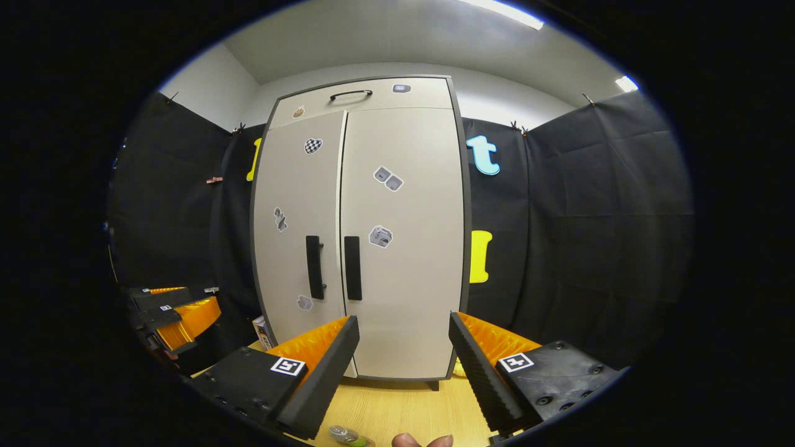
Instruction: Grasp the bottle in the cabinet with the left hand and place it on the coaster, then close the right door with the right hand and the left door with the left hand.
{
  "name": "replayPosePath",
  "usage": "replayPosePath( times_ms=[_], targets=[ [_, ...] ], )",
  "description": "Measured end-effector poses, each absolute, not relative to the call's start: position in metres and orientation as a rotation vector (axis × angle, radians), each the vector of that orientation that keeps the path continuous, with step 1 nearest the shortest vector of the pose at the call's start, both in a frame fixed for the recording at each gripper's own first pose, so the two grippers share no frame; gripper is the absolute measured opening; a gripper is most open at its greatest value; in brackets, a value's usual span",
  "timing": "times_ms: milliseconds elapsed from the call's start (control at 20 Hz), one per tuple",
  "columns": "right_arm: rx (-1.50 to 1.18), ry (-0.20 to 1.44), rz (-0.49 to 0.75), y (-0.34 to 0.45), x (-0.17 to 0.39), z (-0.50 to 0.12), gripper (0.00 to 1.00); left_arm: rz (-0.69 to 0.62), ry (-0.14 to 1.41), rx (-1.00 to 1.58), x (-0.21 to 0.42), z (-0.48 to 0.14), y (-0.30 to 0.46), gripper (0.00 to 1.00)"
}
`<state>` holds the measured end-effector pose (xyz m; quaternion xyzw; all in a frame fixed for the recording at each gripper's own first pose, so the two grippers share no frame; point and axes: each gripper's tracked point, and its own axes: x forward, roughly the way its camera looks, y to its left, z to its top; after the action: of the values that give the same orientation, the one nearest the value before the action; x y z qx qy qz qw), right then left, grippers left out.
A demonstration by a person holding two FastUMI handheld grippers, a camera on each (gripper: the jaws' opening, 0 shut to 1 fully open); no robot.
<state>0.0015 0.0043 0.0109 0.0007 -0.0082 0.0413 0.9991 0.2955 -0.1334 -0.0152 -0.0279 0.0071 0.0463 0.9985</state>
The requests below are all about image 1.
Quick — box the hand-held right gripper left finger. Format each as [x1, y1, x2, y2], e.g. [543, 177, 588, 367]
[186, 315, 361, 440]

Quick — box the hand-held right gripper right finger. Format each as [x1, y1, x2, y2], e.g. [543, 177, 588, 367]
[448, 311, 624, 438]

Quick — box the clear bottle with green label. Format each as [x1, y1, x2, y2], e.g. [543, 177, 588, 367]
[327, 425, 377, 447]

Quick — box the white and grey cabinet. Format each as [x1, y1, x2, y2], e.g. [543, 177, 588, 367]
[250, 74, 473, 392]

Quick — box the white cabinet drawer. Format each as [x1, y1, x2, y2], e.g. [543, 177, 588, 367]
[268, 77, 454, 130]

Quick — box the small printed box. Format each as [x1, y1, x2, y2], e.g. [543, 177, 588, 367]
[252, 315, 275, 352]

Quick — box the black backdrop cloth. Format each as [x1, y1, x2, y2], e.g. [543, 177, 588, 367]
[106, 89, 694, 373]

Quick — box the long ceiling light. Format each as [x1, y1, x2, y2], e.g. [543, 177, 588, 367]
[457, 0, 546, 31]

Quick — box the black door handle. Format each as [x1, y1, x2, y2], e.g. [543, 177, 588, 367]
[305, 235, 327, 300]
[343, 235, 363, 302]

